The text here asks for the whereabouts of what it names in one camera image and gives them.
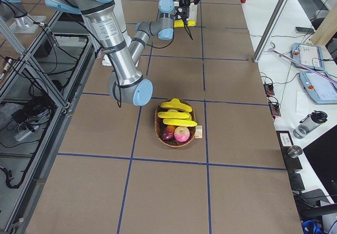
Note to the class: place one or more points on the yellow banana moved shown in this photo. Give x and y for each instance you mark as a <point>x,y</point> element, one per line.
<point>180,122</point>
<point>181,23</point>

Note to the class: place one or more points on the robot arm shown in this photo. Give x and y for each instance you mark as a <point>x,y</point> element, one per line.
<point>126,84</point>
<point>171,14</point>

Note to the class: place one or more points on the white bear plate tray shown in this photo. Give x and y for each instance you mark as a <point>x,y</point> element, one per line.
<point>192,16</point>

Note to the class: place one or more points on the brown wicker basket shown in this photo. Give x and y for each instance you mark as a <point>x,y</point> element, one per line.
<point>159,127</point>

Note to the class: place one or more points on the basket paper tag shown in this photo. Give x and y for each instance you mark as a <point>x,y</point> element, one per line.
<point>198,132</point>

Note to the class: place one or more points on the yellow starfruit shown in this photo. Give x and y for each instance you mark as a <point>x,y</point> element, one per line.
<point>174,100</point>

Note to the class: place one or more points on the yellow banana left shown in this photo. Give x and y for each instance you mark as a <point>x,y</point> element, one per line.
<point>177,106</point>

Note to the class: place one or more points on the yellow banana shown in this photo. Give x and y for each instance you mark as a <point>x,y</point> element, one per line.
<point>177,106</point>
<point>175,115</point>

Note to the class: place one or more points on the yellow banana middle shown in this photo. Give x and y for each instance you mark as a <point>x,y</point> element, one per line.
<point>175,115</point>

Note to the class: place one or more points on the pink apple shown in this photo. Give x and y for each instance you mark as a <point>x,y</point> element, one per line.
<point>181,134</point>

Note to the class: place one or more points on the dark purple fruit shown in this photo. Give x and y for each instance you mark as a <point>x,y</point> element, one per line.
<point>168,132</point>

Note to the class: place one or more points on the teach pendant far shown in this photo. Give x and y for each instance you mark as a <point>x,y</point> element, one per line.
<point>308,55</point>

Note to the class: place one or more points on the teach pendant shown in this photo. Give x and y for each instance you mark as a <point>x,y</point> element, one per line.
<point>319,87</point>
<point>308,55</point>

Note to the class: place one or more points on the teach pendant near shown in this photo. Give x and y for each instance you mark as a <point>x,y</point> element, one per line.
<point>319,87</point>

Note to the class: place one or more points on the clear water bottle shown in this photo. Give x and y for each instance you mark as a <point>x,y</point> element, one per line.
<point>310,123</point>

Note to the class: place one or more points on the metal cup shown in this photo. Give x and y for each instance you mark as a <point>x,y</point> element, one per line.
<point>294,151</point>

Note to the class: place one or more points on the aluminium frame post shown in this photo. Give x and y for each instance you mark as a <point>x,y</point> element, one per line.
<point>279,8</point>

